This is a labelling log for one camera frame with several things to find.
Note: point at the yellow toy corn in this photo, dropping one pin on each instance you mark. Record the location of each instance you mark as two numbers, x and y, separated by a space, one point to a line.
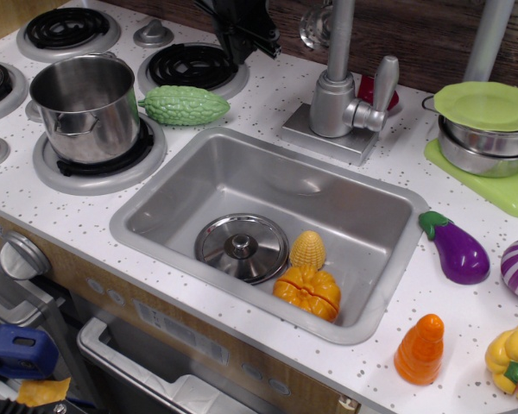
308 250

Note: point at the front stove burner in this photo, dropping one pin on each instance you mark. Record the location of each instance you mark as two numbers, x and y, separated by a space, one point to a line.
111 176

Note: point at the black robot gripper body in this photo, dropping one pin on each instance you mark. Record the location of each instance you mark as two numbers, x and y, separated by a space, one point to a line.
248 17

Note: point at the stove burner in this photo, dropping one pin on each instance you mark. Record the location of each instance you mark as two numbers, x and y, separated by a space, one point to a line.
111 176
201 65
13 89
67 32

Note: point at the yellow toy bell pepper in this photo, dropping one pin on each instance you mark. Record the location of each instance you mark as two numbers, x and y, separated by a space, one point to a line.
501 359

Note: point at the grey vertical pole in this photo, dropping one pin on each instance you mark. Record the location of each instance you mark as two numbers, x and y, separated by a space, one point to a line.
488 40

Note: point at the orange toy carrot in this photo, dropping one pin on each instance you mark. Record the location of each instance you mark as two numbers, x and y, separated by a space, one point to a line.
419 356

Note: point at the yellow tape piece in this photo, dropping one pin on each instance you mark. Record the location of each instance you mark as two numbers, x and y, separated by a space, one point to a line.
36 392

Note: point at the steel pot lid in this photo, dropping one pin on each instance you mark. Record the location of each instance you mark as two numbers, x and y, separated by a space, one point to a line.
247 247

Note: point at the silver oven knob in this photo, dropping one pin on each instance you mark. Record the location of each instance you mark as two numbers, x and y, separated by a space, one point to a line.
21 259

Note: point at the stainless steel pot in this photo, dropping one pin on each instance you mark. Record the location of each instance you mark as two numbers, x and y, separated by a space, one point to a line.
88 106

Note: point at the grey dishwasher door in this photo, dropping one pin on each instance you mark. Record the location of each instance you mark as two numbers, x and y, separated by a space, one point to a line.
143 375

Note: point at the red toy item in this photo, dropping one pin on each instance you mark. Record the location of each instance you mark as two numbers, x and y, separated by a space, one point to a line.
366 92

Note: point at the back left stove burner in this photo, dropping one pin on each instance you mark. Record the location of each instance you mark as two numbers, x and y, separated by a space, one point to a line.
67 32

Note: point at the green toy bitter gourd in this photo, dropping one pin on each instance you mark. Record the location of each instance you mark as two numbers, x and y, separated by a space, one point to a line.
183 105

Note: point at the silver toy faucet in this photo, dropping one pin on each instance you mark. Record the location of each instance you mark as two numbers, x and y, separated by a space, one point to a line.
337 123

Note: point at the green plastic plate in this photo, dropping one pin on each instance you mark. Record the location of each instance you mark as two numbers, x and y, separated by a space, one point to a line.
488 106

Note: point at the back right stove burner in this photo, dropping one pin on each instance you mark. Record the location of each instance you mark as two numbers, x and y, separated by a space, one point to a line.
201 65

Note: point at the grey sink basin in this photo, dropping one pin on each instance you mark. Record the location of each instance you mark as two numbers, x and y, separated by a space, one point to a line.
228 207

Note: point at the green cutting board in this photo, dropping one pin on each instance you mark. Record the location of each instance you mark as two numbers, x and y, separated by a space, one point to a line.
501 192

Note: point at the grey stove knob back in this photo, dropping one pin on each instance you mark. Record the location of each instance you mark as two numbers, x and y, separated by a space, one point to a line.
153 35

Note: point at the stacked steel bowls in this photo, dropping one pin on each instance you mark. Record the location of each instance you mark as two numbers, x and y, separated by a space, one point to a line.
484 153

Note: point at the purple toy eggplant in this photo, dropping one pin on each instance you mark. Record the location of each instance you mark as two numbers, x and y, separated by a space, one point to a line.
463 259

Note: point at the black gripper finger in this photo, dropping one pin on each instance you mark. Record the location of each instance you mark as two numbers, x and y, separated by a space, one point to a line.
237 46

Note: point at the blue clamp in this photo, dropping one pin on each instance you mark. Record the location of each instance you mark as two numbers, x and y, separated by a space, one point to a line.
26 353

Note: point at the far left stove burner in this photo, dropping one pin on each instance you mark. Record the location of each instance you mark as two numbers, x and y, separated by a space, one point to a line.
13 89

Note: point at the orange toy pumpkin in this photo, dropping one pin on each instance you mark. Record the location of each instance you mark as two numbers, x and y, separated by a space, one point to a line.
311 290

